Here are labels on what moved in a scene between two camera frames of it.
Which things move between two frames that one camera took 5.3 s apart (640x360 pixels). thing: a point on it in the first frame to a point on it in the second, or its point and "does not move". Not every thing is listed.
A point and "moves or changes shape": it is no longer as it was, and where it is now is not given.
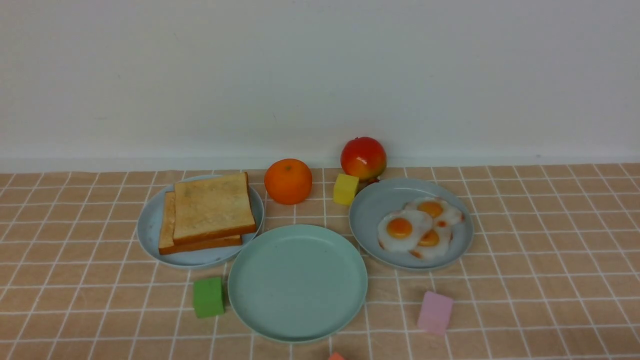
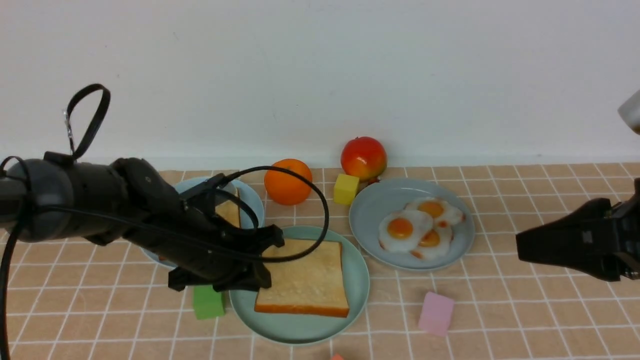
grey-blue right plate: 371,204 does not move
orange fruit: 288,181 does not move
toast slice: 212,208 moves or changes shape
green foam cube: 209,297 does not move
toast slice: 166,245 moves or changes shape
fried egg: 400,231 does not move
